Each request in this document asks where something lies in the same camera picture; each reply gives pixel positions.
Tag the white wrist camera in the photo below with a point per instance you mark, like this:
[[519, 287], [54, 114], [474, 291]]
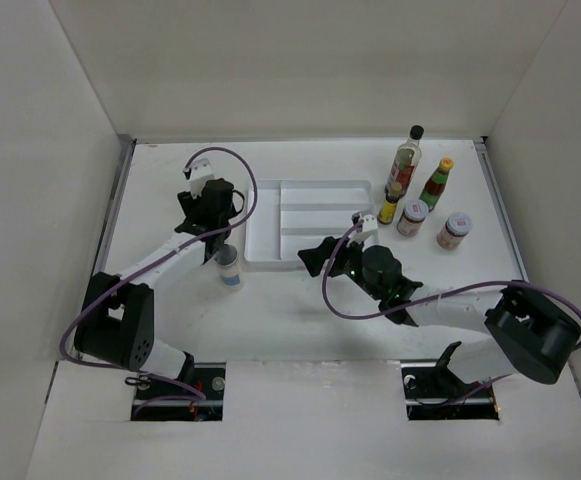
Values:
[[198, 173], [364, 227]]

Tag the tall black cap oil bottle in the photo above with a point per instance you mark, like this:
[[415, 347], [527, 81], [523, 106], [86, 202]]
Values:
[[406, 160]]

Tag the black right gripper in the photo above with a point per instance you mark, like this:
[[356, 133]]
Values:
[[314, 257]]

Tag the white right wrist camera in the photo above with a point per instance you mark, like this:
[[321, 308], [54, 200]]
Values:
[[364, 227]]

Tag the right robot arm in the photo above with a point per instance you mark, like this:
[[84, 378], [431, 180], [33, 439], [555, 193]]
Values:
[[526, 329]]

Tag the small yellow label bottle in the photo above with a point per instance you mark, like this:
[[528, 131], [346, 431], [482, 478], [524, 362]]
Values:
[[389, 206]]

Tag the white divided organizer tray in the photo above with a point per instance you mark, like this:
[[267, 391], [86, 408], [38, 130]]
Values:
[[293, 215]]

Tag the green yellow cap sauce bottle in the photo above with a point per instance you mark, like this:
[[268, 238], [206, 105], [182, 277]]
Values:
[[436, 183]]

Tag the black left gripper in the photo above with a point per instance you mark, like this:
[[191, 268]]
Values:
[[190, 204]]

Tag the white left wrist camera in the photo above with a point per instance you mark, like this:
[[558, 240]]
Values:
[[198, 173]]

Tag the red lid sauce jar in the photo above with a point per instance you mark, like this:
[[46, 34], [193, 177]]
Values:
[[456, 227], [412, 217]]

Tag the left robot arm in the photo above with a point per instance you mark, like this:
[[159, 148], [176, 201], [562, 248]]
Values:
[[117, 323]]

